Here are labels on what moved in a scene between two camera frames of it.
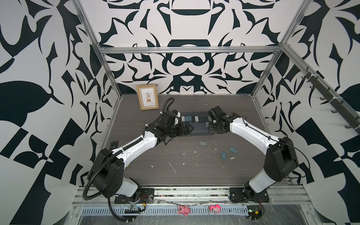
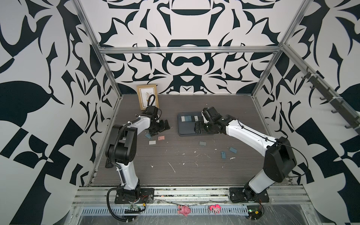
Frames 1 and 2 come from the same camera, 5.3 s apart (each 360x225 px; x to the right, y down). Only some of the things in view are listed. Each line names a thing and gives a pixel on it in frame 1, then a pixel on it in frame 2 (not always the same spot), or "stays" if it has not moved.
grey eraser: x=233 y=150 stays
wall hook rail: x=339 y=107 stays
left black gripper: x=186 y=131 → x=162 y=127
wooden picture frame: x=148 y=96 stays
